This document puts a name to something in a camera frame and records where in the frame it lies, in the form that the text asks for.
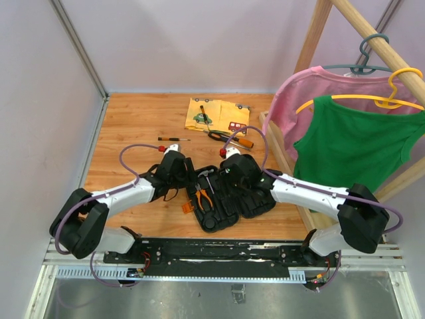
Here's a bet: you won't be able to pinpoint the orange needle nose pliers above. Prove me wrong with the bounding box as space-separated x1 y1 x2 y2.
195 183 213 211

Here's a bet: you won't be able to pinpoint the claw hammer black grip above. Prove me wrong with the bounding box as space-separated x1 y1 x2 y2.
198 169 214 194

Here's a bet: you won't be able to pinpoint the black plastic tool case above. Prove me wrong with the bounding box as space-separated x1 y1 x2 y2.
182 165 276 233

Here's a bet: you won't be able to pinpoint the black handled screwdriver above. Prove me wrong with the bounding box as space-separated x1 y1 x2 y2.
207 131 230 142

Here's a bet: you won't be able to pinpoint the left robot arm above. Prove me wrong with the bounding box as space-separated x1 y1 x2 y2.
49 149 191 263

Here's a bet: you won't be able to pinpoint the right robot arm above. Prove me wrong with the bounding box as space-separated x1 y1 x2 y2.
220 154 389 266

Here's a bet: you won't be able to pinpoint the small black precision screwdriver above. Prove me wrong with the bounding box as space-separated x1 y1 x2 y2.
157 137 191 142

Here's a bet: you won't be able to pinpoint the yellow car print cloth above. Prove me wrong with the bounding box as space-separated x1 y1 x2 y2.
185 98 252 136

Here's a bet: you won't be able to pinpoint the small screwdriver on cloth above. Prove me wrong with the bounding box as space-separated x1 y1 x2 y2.
200 105 210 131

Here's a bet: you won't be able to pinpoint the pink t-shirt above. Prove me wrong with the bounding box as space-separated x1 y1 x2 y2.
262 66 420 161

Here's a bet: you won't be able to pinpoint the green tank top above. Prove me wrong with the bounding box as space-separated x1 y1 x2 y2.
294 102 424 192

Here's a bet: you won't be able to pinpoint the teal clothes hanger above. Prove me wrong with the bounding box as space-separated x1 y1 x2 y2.
322 33 392 76

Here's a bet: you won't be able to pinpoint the yellow clothes hanger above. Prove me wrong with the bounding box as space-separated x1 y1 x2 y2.
295 67 425 116

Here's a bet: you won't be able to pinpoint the wooden clothes rack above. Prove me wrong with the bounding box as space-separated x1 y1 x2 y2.
259 0 425 235

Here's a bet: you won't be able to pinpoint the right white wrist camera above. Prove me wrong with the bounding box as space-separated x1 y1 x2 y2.
219 147 240 160

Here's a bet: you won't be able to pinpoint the orange handled screwdriver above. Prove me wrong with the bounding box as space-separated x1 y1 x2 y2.
230 137 254 150

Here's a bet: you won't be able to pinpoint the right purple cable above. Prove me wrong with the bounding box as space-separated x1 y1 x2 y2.
219 126 404 293

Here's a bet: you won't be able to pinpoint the purple cable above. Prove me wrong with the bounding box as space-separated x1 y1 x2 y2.
54 143 165 288
219 126 404 293

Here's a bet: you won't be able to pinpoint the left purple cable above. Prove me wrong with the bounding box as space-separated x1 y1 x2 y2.
54 143 165 288

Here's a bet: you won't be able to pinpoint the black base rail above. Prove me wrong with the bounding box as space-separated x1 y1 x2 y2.
42 236 408 285

